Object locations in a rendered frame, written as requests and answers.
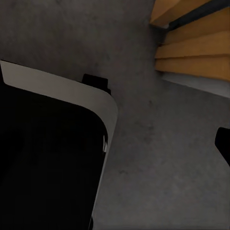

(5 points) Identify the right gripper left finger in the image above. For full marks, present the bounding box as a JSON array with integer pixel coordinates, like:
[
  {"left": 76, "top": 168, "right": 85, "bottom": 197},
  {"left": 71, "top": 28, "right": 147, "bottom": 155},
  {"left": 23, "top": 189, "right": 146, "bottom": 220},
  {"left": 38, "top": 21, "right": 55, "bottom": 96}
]
[{"left": 0, "top": 127, "right": 25, "bottom": 185}]

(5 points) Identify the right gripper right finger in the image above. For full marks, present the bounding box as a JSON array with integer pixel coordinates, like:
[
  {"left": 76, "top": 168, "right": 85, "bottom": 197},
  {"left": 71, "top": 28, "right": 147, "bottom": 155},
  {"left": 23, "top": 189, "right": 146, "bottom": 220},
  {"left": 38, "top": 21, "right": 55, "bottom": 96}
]
[{"left": 215, "top": 127, "right": 230, "bottom": 166}]

